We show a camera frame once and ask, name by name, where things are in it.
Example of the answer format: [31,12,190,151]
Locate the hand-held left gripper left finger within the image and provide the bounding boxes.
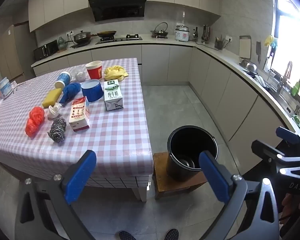
[16,150,98,240]

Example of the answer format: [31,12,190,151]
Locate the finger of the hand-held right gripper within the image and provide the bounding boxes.
[251,140,292,164]
[276,127,300,147]

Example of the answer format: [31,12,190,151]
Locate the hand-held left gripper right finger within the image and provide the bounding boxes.
[199,150,282,240]

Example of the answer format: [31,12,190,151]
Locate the black bucket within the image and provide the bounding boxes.
[166,125,218,182]

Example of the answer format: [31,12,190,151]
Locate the steel wool scrubber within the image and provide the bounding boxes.
[47,118,67,144]

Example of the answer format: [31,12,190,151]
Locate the white and orange carton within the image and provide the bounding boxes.
[69,96,90,132]

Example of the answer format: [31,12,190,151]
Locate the white tissue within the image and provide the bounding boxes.
[47,103,62,119]

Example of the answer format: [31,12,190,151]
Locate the orange mesh bag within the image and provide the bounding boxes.
[25,107,45,137]

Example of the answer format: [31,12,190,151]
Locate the yellow sponge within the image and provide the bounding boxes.
[42,88,63,108]

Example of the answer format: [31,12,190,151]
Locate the blue round tub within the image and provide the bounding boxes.
[81,79,103,103]

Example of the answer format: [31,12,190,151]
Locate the white milk carton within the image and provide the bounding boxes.
[104,79,124,111]

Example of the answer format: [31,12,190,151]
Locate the blue patterned paper cup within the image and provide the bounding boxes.
[55,71,72,88]

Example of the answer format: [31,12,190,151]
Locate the clear plastic bag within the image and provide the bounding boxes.
[74,66,87,82]

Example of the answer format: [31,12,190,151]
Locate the red paper cup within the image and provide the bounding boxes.
[85,61,102,80]

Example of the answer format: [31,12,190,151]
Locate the person's right hand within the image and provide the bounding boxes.
[280,193,300,227]

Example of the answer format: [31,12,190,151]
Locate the kitchen sink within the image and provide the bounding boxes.
[265,85,298,120]

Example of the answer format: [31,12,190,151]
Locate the green detergent bottle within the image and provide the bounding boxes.
[291,81,300,97]

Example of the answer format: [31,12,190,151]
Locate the brown wooden stool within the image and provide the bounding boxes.
[152,152,208,200]

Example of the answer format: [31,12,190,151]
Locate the pink checkered tablecloth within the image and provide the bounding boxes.
[0,58,154,188]

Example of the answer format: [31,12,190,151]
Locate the black dish rack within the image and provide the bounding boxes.
[242,69,275,90]

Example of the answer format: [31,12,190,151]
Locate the white table base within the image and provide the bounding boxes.
[131,186,148,202]

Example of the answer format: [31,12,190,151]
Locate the metal kitchen faucet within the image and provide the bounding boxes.
[277,60,292,93]

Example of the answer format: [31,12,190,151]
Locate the person's right shoe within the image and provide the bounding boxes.
[164,228,180,240]

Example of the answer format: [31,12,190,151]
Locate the person's shoe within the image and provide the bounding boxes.
[119,230,137,240]
[164,228,180,240]

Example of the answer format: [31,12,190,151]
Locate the person's left shoe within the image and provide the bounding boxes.
[119,230,137,240]

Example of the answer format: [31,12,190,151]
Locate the metal mixing bowl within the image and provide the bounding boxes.
[239,59,258,73]

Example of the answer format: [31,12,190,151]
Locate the black cleaver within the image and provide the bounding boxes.
[255,41,262,64]

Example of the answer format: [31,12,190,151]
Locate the white cutting board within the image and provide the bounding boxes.
[239,35,252,58]

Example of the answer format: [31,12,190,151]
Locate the kitchen window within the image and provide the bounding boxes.
[271,0,300,105]

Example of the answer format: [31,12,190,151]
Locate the black eyeglasses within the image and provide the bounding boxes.
[11,81,25,94]

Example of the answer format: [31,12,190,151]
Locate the black chopstick holder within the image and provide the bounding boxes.
[214,36,225,50]

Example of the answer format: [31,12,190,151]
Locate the white jar with blue label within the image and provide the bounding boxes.
[0,78,11,97]

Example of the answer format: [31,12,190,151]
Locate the metal utensil rack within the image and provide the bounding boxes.
[201,24,211,43]

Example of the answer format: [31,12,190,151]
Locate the black microwave oven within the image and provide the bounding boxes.
[33,40,58,61]

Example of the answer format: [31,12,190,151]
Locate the pot with glass lid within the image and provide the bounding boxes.
[73,30,92,43]

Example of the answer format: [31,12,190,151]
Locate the white rice cooker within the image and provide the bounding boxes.
[174,25,190,42]

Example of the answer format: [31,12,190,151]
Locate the black gas stove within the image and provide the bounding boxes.
[95,34,143,45]

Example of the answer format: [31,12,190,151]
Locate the beige refrigerator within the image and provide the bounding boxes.
[0,24,24,80]

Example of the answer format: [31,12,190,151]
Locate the black frying pan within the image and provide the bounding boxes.
[91,30,117,38]

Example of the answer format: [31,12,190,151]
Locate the black range hood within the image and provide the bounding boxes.
[88,0,147,22]

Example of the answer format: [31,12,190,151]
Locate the metal pot with arched handle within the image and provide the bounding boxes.
[150,22,169,36]

